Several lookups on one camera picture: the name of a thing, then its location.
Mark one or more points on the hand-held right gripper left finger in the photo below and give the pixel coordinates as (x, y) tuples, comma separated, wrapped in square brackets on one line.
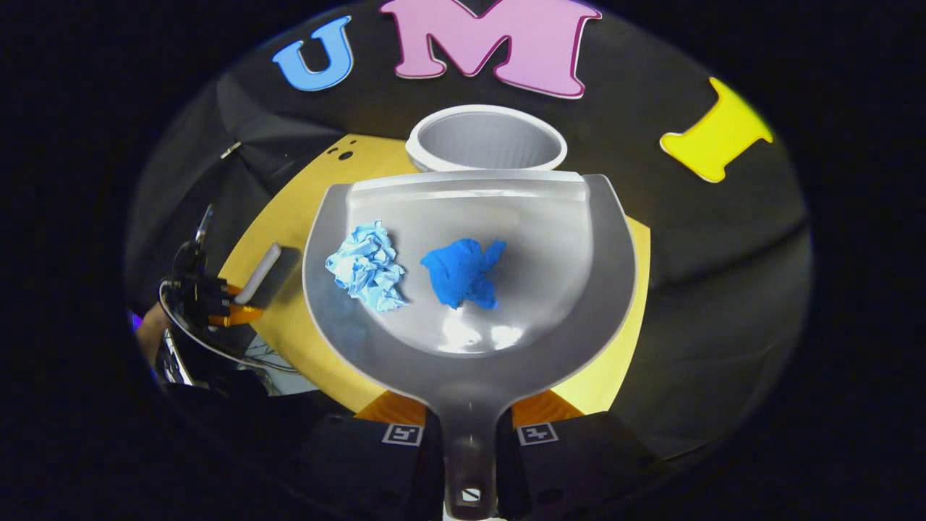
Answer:
[(362, 463)]

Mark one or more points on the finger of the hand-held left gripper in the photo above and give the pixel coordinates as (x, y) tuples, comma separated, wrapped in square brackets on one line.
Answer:
[(239, 316)]

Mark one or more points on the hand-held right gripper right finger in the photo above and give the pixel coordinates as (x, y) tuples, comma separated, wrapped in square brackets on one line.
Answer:
[(579, 463)]

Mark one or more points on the small grey broom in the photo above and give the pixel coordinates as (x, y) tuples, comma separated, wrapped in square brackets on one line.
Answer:
[(278, 278)]

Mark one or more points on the light blue paper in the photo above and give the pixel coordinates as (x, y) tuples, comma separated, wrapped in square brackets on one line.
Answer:
[(365, 268)]

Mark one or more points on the grey plastic dustpan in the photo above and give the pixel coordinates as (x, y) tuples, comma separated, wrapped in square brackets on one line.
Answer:
[(535, 239)]

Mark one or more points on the grey ribbed garbage bin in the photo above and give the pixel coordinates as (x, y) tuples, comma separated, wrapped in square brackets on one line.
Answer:
[(485, 141)]

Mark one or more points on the white metal clip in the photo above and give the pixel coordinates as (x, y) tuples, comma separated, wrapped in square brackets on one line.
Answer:
[(230, 150)]

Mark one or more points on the black backdrop cloth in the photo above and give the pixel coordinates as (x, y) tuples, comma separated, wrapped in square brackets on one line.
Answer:
[(687, 289)]

